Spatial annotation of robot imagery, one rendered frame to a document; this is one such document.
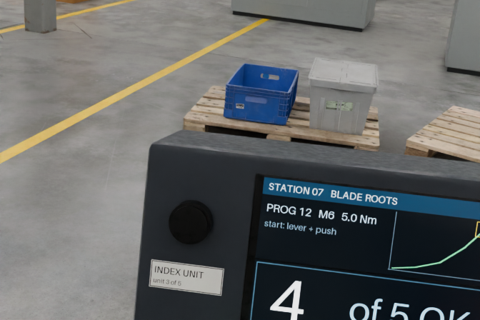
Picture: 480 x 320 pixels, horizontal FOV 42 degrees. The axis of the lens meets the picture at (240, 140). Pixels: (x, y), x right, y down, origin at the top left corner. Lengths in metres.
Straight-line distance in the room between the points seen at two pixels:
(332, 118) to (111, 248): 1.70
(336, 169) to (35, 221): 2.60
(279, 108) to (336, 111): 0.35
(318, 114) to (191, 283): 3.40
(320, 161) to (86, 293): 2.09
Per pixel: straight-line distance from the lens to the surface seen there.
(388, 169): 0.42
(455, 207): 0.43
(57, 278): 2.55
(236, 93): 3.83
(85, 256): 2.68
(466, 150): 3.94
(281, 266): 0.42
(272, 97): 3.78
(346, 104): 3.78
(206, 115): 3.91
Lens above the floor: 1.41
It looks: 21 degrees down
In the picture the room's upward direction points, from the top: 5 degrees clockwise
